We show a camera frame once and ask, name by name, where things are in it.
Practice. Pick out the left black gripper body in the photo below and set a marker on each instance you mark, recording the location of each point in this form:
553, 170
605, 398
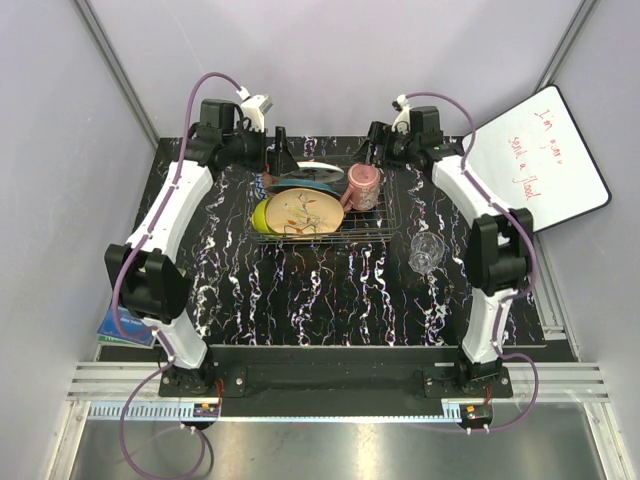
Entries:
248, 147

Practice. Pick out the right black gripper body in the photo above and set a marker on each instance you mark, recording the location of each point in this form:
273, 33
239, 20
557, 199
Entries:
397, 148

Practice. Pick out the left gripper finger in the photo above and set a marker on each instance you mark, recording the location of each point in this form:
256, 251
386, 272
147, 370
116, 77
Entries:
280, 162
280, 142

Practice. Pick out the teal scalloped plate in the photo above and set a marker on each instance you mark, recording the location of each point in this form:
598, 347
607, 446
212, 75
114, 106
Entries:
287, 184

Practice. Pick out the red patterned bowl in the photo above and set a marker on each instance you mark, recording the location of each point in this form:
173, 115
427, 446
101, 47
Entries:
261, 183

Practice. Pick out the white watermelon plate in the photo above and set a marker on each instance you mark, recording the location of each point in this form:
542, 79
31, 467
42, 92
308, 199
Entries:
316, 171

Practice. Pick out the pink mug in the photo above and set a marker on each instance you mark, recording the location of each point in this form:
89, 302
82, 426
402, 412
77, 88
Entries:
364, 182

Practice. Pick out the peach bird plate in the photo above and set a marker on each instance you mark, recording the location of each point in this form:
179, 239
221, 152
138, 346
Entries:
304, 213

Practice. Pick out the yellow-green bowl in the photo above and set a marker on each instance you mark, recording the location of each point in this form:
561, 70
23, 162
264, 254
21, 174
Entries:
258, 218

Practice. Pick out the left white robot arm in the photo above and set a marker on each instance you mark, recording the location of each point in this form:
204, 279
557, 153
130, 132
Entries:
143, 272

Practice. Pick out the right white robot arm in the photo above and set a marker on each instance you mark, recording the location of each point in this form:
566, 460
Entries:
499, 258

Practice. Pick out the clear glass cup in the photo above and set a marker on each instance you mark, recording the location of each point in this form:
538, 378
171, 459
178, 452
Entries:
426, 252

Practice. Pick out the white whiteboard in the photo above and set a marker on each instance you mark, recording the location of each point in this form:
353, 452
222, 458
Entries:
534, 156

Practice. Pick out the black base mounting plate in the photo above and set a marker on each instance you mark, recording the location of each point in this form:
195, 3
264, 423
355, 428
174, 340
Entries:
434, 372

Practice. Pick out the landscape cover book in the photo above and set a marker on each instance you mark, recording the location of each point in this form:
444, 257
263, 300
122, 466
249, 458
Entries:
131, 333

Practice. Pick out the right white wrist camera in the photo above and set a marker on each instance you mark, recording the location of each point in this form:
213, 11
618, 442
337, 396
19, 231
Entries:
402, 122

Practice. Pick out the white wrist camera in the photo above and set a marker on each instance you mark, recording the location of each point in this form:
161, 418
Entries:
402, 122
254, 109

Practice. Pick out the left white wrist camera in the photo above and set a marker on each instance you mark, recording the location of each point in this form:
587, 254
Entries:
254, 109

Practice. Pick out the wire dish rack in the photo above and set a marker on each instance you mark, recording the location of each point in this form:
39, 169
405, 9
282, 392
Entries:
377, 224

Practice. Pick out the aluminium slotted rail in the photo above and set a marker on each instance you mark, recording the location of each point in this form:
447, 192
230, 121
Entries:
121, 389

